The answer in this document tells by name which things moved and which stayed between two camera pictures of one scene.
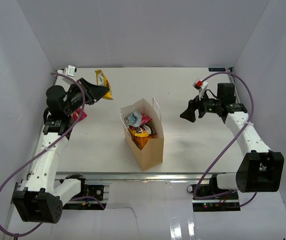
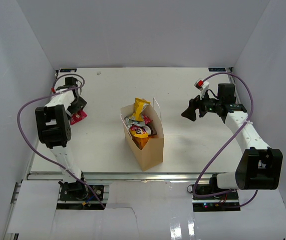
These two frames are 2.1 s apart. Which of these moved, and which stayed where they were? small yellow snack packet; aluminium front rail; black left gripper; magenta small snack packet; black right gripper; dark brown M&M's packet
Moved: small yellow snack packet; black left gripper
Stayed: dark brown M&M's packet; magenta small snack packet; black right gripper; aluminium front rail
